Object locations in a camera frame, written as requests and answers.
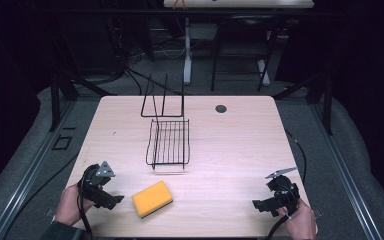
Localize person's right hand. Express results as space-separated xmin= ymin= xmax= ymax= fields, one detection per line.
xmin=276 ymin=197 xmax=318 ymax=240

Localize black cable beside table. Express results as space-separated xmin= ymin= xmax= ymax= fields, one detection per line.
xmin=284 ymin=129 xmax=308 ymax=185

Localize black chair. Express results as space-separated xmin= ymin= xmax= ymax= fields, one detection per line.
xmin=210 ymin=14 xmax=280 ymax=93

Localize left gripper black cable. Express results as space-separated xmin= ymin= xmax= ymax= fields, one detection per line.
xmin=76 ymin=182 xmax=94 ymax=234

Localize white desk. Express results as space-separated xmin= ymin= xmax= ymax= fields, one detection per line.
xmin=163 ymin=0 xmax=315 ymax=86

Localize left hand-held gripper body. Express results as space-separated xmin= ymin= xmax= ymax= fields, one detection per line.
xmin=79 ymin=160 xmax=117 ymax=208

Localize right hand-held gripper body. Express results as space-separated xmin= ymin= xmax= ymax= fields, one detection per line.
xmin=265 ymin=166 xmax=301 ymax=218

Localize black metal stand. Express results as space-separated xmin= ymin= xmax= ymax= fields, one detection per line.
xmin=48 ymin=71 xmax=118 ymax=133
xmin=272 ymin=71 xmax=335 ymax=137

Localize yellow sponge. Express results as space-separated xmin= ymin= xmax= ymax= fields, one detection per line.
xmin=131 ymin=180 xmax=174 ymax=220

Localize person's left hand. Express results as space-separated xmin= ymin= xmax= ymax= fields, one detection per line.
xmin=54 ymin=182 xmax=96 ymax=227

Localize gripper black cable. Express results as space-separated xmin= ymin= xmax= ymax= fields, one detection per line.
xmin=265 ymin=214 xmax=292 ymax=240
xmin=76 ymin=182 xmax=94 ymax=234

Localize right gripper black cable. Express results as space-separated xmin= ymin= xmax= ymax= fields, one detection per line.
xmin=265 ymin=214 xmax=292 ymax=240

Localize black wire rack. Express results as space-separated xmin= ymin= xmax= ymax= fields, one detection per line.
xmin=140 ymin=72 xmax=191 ymax=171

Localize metal floor rail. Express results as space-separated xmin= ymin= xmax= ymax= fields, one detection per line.
xmin=0 ymin=99 xmax=78 ymax=240
xmin=309 ymin=102 xmax=384 ymax=240

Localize black floor cable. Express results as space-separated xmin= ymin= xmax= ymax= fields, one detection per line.
xmin=11 ymin=151 xmax=81 ymax=223

